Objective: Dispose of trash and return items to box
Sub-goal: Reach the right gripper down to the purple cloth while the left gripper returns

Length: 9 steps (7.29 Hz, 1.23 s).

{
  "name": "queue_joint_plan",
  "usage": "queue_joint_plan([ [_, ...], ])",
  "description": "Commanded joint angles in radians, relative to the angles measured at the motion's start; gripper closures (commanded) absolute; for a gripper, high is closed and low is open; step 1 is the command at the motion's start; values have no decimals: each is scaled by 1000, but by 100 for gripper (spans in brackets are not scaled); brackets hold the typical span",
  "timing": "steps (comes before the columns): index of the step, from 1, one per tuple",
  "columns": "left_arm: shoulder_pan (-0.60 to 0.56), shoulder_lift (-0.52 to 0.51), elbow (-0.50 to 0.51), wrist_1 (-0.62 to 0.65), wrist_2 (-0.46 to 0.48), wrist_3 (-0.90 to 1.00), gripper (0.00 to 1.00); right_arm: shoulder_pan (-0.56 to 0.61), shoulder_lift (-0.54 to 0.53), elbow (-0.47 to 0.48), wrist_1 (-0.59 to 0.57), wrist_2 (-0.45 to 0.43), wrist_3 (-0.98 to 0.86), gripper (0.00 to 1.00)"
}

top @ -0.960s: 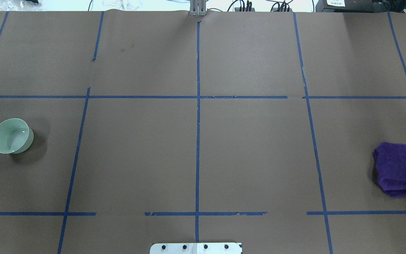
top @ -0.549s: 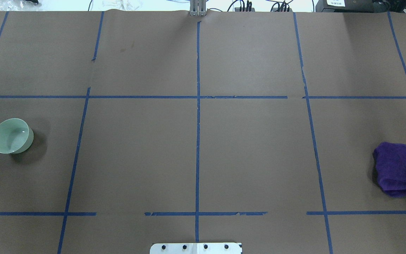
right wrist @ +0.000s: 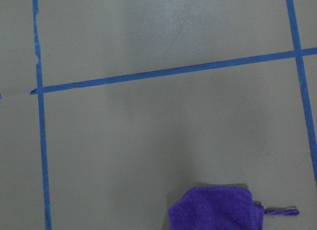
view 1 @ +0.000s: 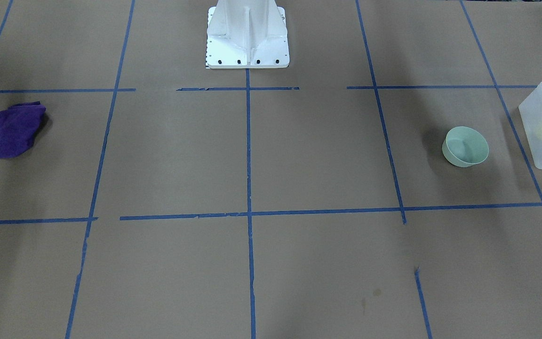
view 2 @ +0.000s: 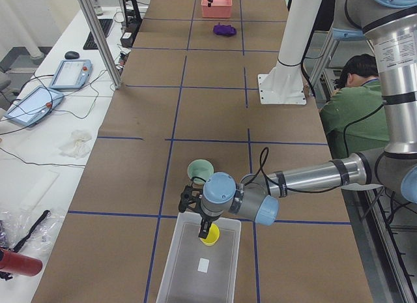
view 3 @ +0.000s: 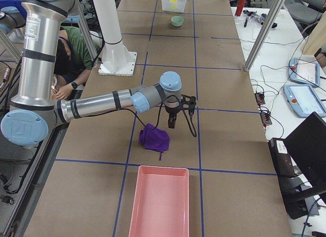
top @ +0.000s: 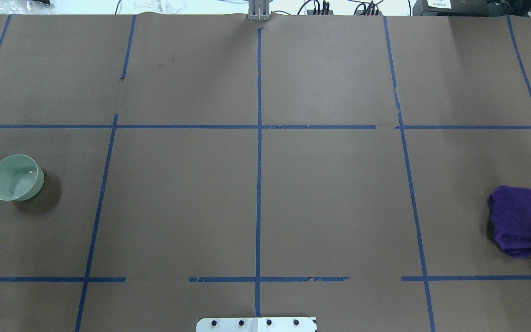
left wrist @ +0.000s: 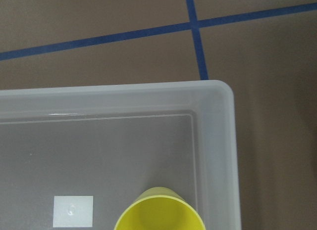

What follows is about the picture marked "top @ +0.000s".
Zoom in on pale green bowl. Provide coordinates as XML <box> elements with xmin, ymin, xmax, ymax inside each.
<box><xmin>0</xmin><ymin>154</ymin><xmax>45</xmax><ymax>202</ymax></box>

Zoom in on purple cloth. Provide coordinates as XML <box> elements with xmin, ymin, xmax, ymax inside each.
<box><xmin>488</xmin><ymin>185</ymin><xmax>531</xmax><ymax>259</ymax></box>

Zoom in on white metal mounting plate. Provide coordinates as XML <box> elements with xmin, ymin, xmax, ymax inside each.
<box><xmin>195</xmin><ymin>317</ymin><xmax>318</xmax><ymax>332</ymax></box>

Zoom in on black power strip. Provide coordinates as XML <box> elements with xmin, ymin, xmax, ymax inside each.
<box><xmin>306</xmin><ymin>8</ymin><xmax>334</xmax><ymax>15</ymax></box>

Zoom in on grey metal post bracket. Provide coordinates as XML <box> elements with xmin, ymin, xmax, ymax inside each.
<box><xmin>247</xmin><ymin>0</ymin><xmax>271</xmax><ymax>22</ymax></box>

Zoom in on white crumpled plastic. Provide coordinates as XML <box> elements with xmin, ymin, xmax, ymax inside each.
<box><xmin>133</xmin><ymin>0</ymin><xmax>187</xmax><ymax>14</ymax></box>

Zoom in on black device with label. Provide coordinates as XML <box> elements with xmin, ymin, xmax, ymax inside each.
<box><xmin>412</xmin><ymin>0</ymin><xmax>531</xmax><ymax>17</ymax></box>

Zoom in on brown paper table cover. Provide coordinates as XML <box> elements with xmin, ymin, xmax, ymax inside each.
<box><xmin>0</xmin><ymin>12</ymin><xmax>531</xmax><ymax>332</ymax></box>

